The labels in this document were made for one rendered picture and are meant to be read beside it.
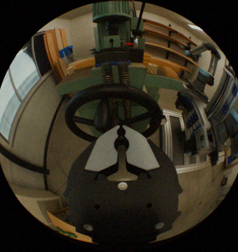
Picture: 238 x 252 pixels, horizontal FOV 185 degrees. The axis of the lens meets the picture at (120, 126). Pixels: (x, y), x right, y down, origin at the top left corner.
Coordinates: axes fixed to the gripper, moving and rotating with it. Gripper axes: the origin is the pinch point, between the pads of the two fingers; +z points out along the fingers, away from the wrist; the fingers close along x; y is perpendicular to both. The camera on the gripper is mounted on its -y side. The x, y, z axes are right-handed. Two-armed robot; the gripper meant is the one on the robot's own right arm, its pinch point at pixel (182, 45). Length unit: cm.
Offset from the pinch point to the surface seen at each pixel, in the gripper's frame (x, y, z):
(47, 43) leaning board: -199, -61, 37
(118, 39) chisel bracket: -89, 7, -64
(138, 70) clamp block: -87, 17, -85
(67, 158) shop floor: -182, 100, -93
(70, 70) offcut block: -115, 16, -64
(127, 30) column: -81, -1, -41
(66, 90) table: -116, 22, -74
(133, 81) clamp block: -88, 21, -85
